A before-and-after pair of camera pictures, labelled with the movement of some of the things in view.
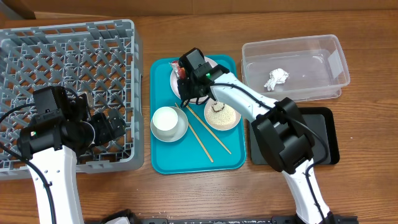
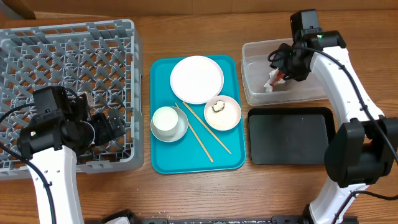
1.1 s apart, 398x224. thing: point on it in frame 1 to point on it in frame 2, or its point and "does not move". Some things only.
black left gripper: x=109 y=127 does not move
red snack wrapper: x=180 y=71 to x=280 y=75
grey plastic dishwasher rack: x=100 y=60 does not move
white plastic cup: x=165 y=120 does not move
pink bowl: x=221 y=117 does not move
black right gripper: x=182 y=91 to x=300 y=74
